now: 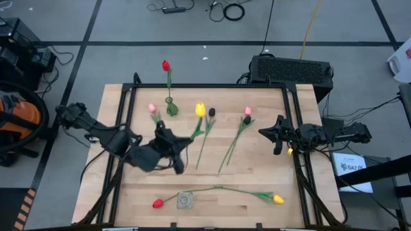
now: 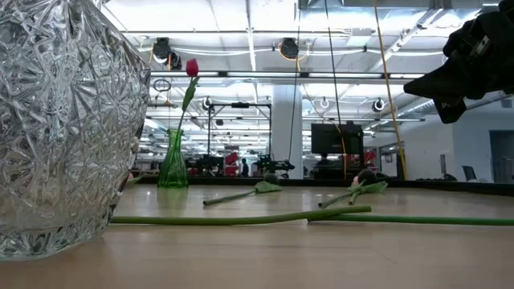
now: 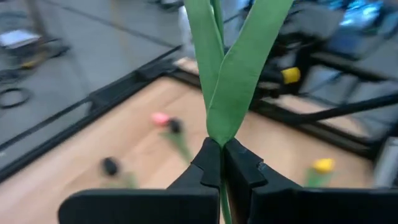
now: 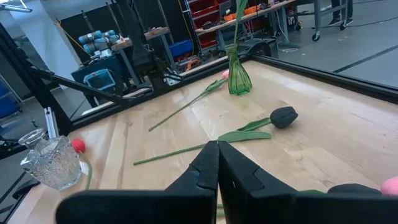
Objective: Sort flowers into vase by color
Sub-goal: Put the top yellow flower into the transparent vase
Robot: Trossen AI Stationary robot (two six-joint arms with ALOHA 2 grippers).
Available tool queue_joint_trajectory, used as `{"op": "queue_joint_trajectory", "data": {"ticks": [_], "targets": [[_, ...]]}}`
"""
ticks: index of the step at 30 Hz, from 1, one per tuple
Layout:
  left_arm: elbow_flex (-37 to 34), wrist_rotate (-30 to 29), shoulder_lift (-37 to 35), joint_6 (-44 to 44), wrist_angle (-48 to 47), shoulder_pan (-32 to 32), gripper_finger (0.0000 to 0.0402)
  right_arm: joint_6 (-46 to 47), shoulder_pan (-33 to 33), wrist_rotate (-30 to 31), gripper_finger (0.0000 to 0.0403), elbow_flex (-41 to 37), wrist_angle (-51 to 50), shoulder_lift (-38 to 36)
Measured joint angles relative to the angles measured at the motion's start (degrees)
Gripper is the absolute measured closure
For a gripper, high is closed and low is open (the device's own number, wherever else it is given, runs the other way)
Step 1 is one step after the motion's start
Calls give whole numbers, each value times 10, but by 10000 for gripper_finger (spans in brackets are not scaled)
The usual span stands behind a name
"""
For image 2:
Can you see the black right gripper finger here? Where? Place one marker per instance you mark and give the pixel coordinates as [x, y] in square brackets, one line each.
[441, 93]
[441, 76]

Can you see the black artificial tulip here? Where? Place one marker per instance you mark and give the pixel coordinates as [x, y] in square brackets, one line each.
[267, 186]
[366, 176]

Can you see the yellow artificial tulip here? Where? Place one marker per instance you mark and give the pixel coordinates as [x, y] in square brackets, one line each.
[421, 219]

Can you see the red artificial tulip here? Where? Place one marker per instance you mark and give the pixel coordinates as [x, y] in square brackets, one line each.
[241, 219]
[192, 67]

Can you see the green glass vase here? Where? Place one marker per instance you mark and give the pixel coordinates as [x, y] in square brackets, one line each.
[172, 168]

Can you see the clear cut-glass vase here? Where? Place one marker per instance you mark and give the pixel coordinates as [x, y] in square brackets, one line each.
[60, 120]

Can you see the black office chair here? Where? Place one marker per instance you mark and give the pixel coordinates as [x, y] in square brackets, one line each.
[468, 172]

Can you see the black monitor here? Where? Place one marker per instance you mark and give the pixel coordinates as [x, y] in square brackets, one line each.
[337, 138]

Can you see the person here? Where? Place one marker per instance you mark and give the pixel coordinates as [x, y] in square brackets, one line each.
[244, 166]
[323, 157]

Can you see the white support column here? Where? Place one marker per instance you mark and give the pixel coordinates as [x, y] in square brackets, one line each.
[287, 132]

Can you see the long ceiling light bar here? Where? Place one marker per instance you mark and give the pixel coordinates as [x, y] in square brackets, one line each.
[281, 74]

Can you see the black frame station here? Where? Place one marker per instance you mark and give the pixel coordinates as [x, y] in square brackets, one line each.
[240, 105]

